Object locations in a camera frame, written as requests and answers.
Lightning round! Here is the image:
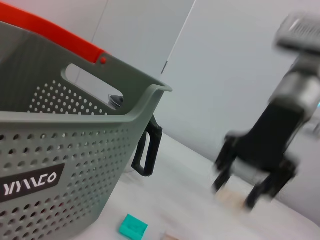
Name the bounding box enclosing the teal square brick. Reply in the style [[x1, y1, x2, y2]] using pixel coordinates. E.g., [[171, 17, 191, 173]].
[[117, 213, 149, 240]]

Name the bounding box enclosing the glass teapot black handle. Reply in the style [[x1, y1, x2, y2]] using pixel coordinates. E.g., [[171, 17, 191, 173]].
[[106, 93, 164, 178]]

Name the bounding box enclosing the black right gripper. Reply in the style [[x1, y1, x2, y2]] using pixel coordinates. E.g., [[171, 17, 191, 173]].
[[211, 99, 314, 210]]

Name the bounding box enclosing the orange bin carry handle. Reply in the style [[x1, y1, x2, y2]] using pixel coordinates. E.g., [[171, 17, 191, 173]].
[[0, 0, 111, 65]]

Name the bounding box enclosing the grey perforated storage bin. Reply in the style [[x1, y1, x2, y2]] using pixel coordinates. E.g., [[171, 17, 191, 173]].
[[0, 21, 174, 240]]

